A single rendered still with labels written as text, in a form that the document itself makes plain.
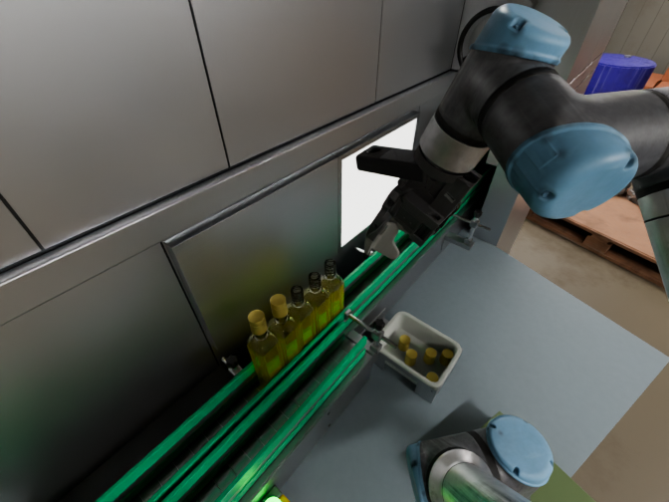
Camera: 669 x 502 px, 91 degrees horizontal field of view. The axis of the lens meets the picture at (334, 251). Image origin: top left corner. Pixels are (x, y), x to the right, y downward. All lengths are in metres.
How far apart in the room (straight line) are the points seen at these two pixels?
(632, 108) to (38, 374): 0.83
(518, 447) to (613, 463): 1.41
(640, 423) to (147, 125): 2.34
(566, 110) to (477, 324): 1.02
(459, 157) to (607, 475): 1.87
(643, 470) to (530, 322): 1.05
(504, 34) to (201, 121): 0.47
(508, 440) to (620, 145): 0.58
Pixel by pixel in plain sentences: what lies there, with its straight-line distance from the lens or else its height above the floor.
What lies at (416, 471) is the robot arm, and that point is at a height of 1.03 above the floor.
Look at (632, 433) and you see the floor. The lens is 2.29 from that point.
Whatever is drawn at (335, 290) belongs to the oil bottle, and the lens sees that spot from 0.85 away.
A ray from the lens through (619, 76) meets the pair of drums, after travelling 4.46.
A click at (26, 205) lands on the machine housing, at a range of 0.59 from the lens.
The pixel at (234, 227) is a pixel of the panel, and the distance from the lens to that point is 0.72.
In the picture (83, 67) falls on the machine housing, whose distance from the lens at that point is 0.57.
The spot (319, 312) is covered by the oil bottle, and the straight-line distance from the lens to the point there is 0.84.
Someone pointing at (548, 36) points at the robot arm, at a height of 1.66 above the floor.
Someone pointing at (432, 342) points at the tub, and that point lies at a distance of 1.13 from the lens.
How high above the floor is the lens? 1.71
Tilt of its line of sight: 42 degrees down
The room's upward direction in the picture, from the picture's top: 1 degrees counter-clockwise
